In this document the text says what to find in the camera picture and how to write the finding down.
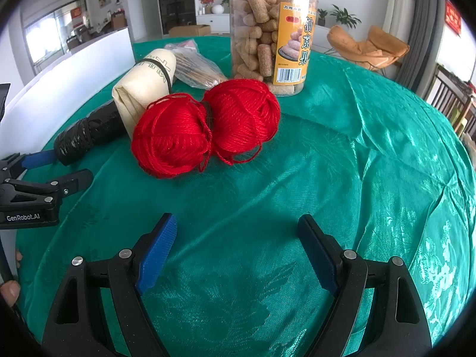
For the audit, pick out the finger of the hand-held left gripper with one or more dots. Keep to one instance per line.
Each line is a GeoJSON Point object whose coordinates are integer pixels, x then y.
{"type": "Point", "coordinates": [74, 182]}
{"type": "Point", "coordinates": [39, 158]}

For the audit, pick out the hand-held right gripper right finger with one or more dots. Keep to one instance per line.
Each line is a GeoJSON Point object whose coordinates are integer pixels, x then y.
{"type": "Point", "coordinates": [318, 260]}

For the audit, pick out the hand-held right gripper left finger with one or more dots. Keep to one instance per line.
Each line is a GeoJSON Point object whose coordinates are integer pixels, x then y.
{"type": "Point", "coordinates": [158, 256]}

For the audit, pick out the black plastic bag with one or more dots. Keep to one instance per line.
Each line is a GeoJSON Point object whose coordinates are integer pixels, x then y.
{"type": "Point", "coordinates": [85, 134]}

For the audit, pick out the red yarn balls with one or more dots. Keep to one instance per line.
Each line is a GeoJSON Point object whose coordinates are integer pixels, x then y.
{"type": "Point", "coordinates": [171, 137]}

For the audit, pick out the beige cloth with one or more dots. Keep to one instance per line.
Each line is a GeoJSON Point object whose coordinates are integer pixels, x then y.
{"type": "Point", "coordinates": [148, 81]}

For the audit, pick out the clear bag of cotton swabs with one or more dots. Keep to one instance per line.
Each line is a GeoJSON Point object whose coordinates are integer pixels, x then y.
{"type": "Point", "coordinates": [197, 68]}

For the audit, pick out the pink plastic packet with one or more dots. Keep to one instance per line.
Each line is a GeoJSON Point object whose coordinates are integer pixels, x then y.
{"type": "Point", "coordinates": [186, 44]}

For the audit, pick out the person's left hand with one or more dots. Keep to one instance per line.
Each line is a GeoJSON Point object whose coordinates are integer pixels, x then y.
{"type": "Point", "coordinates": [9, 292]}

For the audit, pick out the green satin tablecloth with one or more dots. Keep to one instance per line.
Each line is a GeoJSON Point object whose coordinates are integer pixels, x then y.
{"type": "Point", "coordinates": [260, 212]}

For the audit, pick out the red window sign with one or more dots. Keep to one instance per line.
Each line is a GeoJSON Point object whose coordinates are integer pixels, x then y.
{"type": "Point", "coordinates": [76, 12]}

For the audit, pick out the brown cardboard box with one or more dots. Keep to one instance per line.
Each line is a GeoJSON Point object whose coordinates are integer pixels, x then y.
{"type": "Point", "coordinates": [189, 30]}

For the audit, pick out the dark wooden chair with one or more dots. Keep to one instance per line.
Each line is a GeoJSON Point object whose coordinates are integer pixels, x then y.
{"type": "Point", "coordinates": [450, 100]}

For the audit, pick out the dark glass display cabinet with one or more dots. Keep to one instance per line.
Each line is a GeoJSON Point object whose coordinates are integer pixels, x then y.
{"type": "Point", "coordinates": [176, 0]}

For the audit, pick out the white television cabinet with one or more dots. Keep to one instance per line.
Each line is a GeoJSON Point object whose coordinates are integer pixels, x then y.
{"type": "Point", "coordinates": [214, 22]}

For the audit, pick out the orange lounge chair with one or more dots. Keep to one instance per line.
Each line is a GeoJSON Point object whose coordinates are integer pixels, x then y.
{"type": "Point", "coordinates": [357, 46]}

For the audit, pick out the round white vase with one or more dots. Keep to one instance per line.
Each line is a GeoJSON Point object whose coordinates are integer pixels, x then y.
{"type": "Point", "coordinates": [217, 9]}

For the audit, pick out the clear plastic snack jar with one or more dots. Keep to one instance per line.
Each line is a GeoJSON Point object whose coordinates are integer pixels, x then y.
{"type": "Point", "coordinates": [253, 44]}

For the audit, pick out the red flowers in vase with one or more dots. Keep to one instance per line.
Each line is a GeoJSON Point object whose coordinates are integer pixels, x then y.
{"type": "Point", "coordinates": [207, 0]}

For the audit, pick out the small green potted plant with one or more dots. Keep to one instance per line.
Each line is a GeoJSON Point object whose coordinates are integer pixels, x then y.
{"type": "Point", "coordinates": [322, 16]}

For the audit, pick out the large green potted plant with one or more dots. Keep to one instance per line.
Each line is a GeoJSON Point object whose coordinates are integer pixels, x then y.
{"type": "Point", "coordinates": [346, 15]}

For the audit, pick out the grey curtain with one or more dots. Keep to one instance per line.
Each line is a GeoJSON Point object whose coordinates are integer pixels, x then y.
{"type": "Point", "coordinates": [424, 26]}

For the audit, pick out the covered standing air conditioner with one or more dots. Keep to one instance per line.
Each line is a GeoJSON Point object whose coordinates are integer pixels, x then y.
{"type": "Point", "coordinates": [398, 7]}

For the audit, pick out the red wall hanging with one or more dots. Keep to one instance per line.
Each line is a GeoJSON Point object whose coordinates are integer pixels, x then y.
{"type": "Point", "coordinates": [453, 18]}

